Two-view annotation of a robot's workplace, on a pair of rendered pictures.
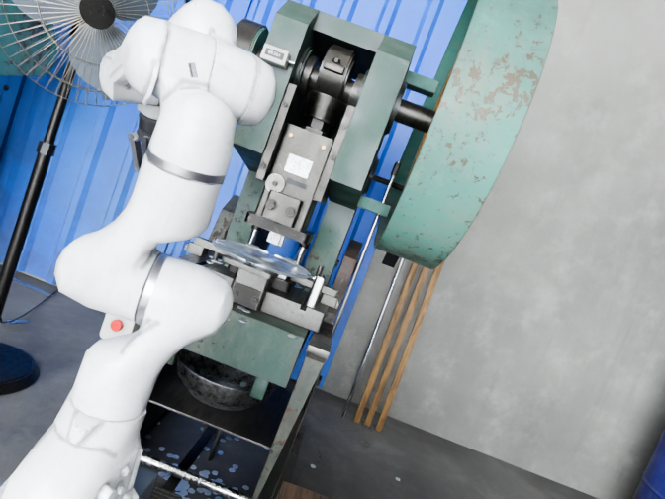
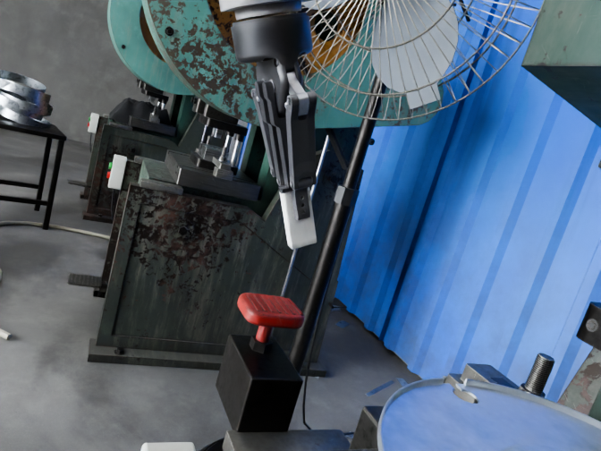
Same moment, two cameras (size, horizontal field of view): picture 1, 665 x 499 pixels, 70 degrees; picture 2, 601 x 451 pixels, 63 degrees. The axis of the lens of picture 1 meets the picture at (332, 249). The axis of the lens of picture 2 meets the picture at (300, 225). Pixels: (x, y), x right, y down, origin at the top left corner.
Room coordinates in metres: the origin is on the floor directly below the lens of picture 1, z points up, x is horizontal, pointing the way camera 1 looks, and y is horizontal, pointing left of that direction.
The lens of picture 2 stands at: (1.01, 0.04, 0.96)
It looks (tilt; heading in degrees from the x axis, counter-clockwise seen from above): 11 degrees down; 62
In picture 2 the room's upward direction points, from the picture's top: 16 degrees clockwise
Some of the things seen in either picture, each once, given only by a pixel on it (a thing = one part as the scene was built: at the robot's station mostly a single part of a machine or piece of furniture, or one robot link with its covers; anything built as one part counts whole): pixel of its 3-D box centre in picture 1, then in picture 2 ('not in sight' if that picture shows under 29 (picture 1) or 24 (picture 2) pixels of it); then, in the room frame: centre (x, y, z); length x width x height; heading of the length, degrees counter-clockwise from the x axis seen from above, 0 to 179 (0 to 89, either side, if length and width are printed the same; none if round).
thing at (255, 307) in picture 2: not in sight; (264, 333); (1.25, 0.51, 0.72); 0.07 x 0.06 x 0.08; 178
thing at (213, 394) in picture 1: (225, 378); not in sight; (1.47, 0.17, 0.36); 0.34 x 0.34 x 0.10
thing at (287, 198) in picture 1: (297, 176); not in sight; (1.43, 0.18, 1.04); 0.17 x 0.15 x 0.30; 178
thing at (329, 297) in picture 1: (318, 282); not in sight; (1.46, 0.01, 0.76); 0.17 x 0.06 x 0.10; 88
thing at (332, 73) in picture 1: (326, 104); not in sight; (1.47, 0.17, 1.27); 0.21 x 0.12 x 0.34; 178
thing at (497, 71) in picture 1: (432, 131); not in sight; (1.56, -0.17, 1.33); 1.03 x 0.28 x 0.82; 178
